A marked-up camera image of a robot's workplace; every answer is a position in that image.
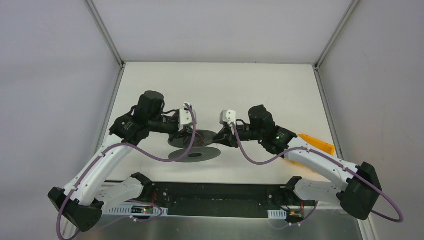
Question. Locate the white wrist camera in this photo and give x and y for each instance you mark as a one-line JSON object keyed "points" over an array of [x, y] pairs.
{"points": [[227, 117], [186, 117]]}

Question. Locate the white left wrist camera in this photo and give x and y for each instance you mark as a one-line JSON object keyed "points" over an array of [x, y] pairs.
{"points": [[186, 117]]}

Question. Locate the dark grey perforated spool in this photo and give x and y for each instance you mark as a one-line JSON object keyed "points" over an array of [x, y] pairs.
{"points": [[200, 151]]}

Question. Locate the white cable duct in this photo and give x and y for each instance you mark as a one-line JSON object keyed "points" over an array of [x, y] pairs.
{"points": [[277, 214], [138, 210]]}

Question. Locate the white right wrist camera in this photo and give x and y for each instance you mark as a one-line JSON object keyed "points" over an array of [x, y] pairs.
{"points": [[227, 117]]}

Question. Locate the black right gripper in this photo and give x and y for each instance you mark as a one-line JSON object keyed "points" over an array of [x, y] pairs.
{"points": [[227, 133]]}

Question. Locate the left aluminium frame post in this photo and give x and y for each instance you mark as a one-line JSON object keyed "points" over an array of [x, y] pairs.
{"points": [[102, 28]]}

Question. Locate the right aluminium frame post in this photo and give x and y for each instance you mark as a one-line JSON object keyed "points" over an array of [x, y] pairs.
{"points": [[337, 32]]}

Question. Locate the yellow plastic bin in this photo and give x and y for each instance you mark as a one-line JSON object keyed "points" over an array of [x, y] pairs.
{"points": [[317, 143]]}

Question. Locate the aluminium frame post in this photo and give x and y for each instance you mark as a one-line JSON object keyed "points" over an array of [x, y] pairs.
{"points": [[102, 28], [337, 32]]}

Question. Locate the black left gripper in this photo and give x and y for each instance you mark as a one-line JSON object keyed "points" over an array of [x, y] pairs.
{"points": [[182, 131]]}

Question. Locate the left white cable duct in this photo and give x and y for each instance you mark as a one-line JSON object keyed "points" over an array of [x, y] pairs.
{"points": [[138, 210]]}

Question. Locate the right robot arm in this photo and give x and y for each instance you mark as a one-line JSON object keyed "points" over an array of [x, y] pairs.
{"points": [[355, 188]]}

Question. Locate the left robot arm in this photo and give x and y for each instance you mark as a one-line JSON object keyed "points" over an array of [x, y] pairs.
{"points": [[81, 202]]}

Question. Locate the right white cable duct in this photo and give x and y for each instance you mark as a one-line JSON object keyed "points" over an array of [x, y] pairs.
{"points": [[277, 214]]}

